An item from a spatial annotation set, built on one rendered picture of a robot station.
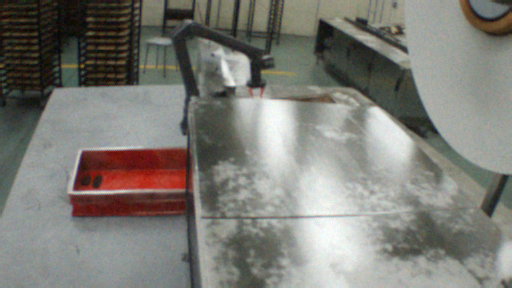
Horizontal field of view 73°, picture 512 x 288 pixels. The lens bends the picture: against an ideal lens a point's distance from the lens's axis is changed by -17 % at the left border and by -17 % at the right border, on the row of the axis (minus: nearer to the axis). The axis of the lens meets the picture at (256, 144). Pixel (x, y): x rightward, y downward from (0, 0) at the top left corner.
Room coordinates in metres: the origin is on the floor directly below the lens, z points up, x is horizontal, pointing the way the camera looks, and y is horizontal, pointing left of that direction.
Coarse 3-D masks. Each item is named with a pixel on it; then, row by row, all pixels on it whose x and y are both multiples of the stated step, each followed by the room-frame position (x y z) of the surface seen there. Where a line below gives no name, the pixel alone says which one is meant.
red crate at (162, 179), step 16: (112, 176) 1.27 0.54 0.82; (128, 176) 1.28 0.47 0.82; (144, 176) 1.30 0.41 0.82; (160, 176) 1.32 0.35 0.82; (176, 176) 1.34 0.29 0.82; (80, 208) 0.99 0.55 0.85; (96, 208) 1.01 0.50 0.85; (112, 208) 1.03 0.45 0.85; (128, 208) 1.05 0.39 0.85; (144, 208) 1.06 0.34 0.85; (160, 208) 1.08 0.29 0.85; (176, 208) 1.10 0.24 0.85
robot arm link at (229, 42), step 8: (192, 24) 1.73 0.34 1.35; (200, 24) 1.78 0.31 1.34; (200, 32) 1.74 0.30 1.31; (208, 32) 1.79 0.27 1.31; (216, 32) 1.81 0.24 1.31; (216, 40) 1.82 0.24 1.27; (224, 40) 1.84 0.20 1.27; (232, 40) 1.86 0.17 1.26; (232, 48) 1.87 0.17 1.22; (240, 48) 1.89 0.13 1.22; (248, 48) 1.91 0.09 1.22; (256, 48) 1.93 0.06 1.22
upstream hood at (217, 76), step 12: (204, 48) 3.09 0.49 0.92; (216, 48) 3.13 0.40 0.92; (204, 60) 2.72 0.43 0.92; (216, 60) 2.76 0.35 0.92; (204, 72) 2.44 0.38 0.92; (216, 72) 2.47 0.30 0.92; (228, 72) 2.50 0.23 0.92; (204, 84) 2.34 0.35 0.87; (216, 84) 2.23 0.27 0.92; (228, 84) 2.25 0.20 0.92
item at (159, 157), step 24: (72, 168) 1.13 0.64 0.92; (96, 168) 1.28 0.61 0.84; (120, 168) 1.31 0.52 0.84; (144, 168) 1.35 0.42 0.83; (168, 168) 1.38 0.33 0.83; (72, 192) 0.98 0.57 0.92; (96, 192) 1.01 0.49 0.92; (120, 192) 1.03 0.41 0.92; (144, 192) 1.06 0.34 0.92; (168, 192) 1.08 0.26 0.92
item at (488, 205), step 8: (496, 176) 1.01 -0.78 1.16; (504, 176) 0.99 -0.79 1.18; (496, 184) 0.99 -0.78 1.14; (504, 184) 0.99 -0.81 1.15; (488, 192) 1.01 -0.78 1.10; (496, 192) 0.99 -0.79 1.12; (488, 200) 1.00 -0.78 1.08; (496, 200) 0.99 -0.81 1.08; (480, 208) 1.02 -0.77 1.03; (488, 208) 0.99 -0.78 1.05; (488, 216) 0.99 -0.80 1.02
